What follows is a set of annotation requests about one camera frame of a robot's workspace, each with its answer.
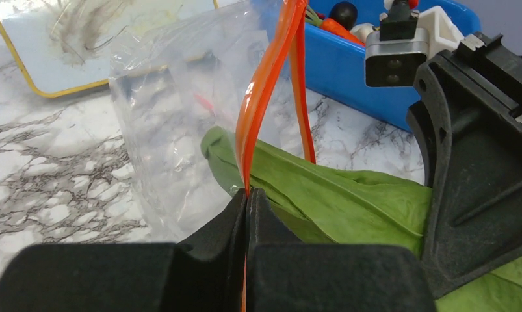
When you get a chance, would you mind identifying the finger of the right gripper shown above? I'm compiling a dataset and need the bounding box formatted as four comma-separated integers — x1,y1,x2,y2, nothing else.
406,32,522,298

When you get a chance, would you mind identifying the blue plastic bin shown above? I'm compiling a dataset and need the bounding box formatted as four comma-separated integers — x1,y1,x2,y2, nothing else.
252,0,482,133

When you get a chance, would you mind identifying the dark purple mushroom cap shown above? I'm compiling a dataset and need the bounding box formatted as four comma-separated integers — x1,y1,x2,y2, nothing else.
329,1,358,31

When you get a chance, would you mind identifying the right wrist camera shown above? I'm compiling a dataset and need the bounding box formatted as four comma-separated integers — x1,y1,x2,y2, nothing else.
363,0,465,88

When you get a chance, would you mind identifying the clear orange-zip plastic bag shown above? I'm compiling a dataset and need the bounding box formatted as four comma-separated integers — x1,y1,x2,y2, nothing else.
109,1,315,241

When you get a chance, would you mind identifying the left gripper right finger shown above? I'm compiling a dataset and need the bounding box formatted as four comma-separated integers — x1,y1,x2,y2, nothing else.
245,188,436,311

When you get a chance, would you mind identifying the yellow-framed whiteboard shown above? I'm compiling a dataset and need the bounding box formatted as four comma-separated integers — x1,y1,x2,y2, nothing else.
0,1,223,98

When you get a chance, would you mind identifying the orange carrot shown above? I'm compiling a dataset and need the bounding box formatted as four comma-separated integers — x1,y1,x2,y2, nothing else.
306,6,365,46

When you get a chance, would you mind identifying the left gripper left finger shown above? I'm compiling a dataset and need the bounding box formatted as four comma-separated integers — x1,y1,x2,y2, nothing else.
0,190,247,311

